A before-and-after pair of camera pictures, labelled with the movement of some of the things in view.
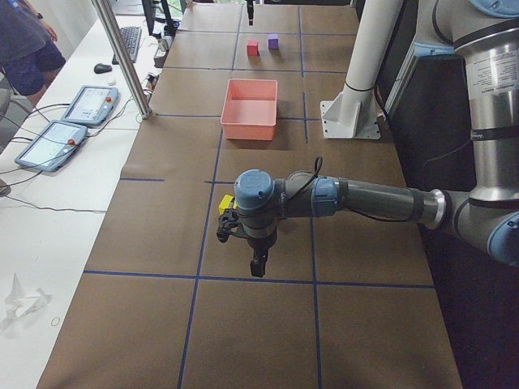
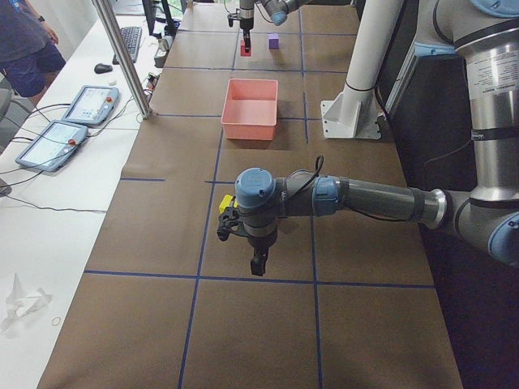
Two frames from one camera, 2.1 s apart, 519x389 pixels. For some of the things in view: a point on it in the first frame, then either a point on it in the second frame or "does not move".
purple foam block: (272, 42) does not move
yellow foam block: (225, 203) does not move
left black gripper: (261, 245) does not move
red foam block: (252, 47) to (242, 49)
